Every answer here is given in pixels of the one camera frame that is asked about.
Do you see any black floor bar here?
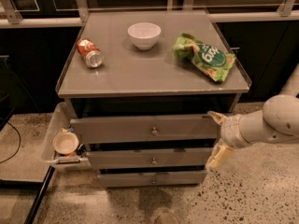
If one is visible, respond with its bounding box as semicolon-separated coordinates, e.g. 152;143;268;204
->
24;166;55;224

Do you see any orange soda can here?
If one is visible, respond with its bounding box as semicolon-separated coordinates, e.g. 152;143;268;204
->
77;38;104;68

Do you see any grey drawer cabinet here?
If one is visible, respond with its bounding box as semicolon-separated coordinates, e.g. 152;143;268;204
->
56;11;250;174

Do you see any small beige bowl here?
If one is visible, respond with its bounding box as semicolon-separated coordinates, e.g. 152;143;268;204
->
53;132;78;155

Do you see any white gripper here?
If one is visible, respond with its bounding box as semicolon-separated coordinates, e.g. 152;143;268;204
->
206;111;249;170

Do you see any grey bottom drawer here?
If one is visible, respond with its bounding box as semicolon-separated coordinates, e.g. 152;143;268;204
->
98;170;206;188

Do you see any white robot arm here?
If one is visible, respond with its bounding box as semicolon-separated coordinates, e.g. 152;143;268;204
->
206;64;299;171

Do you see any black cable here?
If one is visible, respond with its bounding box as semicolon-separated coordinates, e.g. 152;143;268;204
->
0;117;22;165

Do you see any green snack bag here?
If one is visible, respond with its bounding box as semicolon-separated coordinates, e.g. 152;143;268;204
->
173;34;236;83

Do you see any white ceramic bowl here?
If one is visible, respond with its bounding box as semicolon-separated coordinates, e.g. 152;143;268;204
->
127;22;162;50

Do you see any grey drawer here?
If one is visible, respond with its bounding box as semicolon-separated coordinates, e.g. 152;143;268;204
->
71;115;217;144
87;147;212;169
98;170;206;188

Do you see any grey middle drawer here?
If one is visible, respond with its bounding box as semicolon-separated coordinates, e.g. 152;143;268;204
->
87;147;212;169

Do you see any metal railing frame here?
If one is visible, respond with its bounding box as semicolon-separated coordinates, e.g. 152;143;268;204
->
0;0;299;27

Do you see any grey top drawer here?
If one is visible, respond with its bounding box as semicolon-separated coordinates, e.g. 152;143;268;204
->
71;115;217;144

